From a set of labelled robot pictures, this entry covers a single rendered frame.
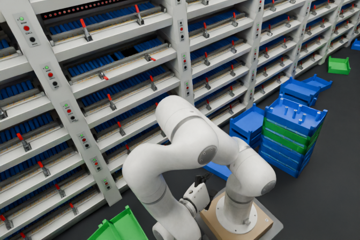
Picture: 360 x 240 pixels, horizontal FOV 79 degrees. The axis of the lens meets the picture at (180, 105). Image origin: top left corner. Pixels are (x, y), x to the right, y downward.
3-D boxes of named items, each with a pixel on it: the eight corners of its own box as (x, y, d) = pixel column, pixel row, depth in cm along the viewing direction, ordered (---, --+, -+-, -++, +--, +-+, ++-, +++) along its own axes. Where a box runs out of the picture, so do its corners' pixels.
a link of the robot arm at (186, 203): (173, 199, 86) (178, 194, 88) (179, 217, 89) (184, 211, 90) (188, 205, 80) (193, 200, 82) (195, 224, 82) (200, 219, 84)
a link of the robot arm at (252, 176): (241, 174, 100) (248, 136, 86) (272, 208, 86) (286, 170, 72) (219, 186, 96) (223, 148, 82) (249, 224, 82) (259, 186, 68)
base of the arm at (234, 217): (265, 218, 101) (273, 196, 90) (235, 243, 94) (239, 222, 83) (236, 188, 115) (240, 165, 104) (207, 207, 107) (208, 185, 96)
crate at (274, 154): (311, 154, 158) (314, 146, 153) (299, 171, 147) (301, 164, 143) (272, 134, 176) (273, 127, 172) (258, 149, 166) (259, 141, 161)
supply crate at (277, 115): (324, 120, 139) (328, 110, 134) (310, 137, 128) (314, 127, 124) (278, 102, 157) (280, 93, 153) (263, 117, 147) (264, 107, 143)
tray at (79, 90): (176, 57, 132) (177, 44, 124) (75, 99, 105) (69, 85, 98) (157, 40, 141) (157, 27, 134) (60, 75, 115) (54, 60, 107)
